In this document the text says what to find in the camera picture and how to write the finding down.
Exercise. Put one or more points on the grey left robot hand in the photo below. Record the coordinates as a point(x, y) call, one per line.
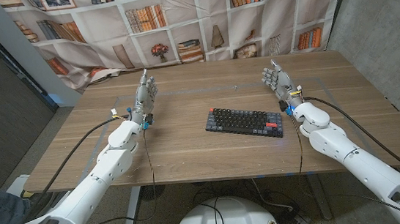
point(143, 99)

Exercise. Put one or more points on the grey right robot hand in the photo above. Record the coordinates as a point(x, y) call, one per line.
point(282, 83)

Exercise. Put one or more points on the black keyboard with red keys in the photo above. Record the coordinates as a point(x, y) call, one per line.
point(241, 121)

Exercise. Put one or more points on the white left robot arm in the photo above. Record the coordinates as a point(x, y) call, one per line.
point(99, 173)

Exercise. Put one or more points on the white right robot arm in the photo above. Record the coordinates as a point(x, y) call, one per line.
point(356, 163)

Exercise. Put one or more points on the printed bookshelf backdrop cloth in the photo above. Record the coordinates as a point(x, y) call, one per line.
point(185, 36)

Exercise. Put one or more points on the black round floor object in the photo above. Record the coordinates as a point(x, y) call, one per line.
point(152, 192)

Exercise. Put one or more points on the black backdrop stand pole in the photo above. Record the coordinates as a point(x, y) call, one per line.
point(340, 6)

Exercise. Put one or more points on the white table leg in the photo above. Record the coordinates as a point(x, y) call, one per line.
point(133, 210)

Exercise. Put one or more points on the grey table leg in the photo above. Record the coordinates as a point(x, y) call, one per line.
point(318, 196)

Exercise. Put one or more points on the power strip on floor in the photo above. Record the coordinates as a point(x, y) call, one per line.
point(299, 222)

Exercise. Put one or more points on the white robot torso base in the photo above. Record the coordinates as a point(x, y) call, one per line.
point(228, 216)

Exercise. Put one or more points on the black shoe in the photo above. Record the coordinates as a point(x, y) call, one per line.
point(41, 202)

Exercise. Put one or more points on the yellow and black floor item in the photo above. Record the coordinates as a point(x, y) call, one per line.
point(27, 194)

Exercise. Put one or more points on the white floor platform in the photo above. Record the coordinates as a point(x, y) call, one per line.
point(17, 184)

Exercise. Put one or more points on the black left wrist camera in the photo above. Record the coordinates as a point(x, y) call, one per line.
point(149, 119)

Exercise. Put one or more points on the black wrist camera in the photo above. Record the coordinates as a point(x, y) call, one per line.
point(149, 119)
point(283, 105)

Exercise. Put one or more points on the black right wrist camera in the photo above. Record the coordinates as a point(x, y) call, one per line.
point(283, 105)

